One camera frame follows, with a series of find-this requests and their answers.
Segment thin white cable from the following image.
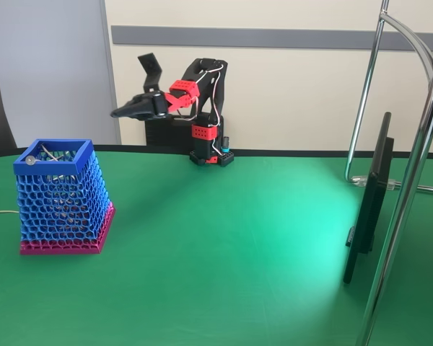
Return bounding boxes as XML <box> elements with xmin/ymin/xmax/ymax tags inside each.
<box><xmin>40</xmin><ymin>143</ymin><xmax>59</xmax><ymax>160</ymax></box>

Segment blue and pink mesh basket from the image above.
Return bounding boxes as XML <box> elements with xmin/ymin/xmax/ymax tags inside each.
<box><xmin>13</xmin><ymin>138</ymin><xmax>116</xmax><ymax>256</ymax></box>

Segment green cloth with black border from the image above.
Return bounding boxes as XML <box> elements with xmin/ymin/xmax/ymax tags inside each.
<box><xmin>0</xmin><ymin>143</ymin><xmax>433</xmax><ymax>346</ymax></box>

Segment flat LED light panel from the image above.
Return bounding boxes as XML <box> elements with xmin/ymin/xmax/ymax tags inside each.
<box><xmin>342</xmin><ymin>112</ymin><xmax>396</xmax><ymax>285</ymax></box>

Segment chrome metal stand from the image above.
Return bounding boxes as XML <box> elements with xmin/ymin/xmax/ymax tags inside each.
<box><xmin>343</xmin><ymin>0</ymin><xmax>433</xmax><ymax>346</ymax></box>

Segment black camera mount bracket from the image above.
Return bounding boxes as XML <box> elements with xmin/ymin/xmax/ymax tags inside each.
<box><xmin>137</xmin><ymin>53</ymin><xmax>165</xmax><ymax>93</ymax></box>

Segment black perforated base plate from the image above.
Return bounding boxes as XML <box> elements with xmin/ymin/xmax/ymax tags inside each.
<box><xmin>188</xmin><ymin>148</ymin><xmax>235</xmax><ymax>168</ymax></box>

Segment grey wall rail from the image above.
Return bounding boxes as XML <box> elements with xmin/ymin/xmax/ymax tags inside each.
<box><xmin>110</xmin><ymin>25</ymin><xmax>433</xmax><ymax>52</ymax></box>

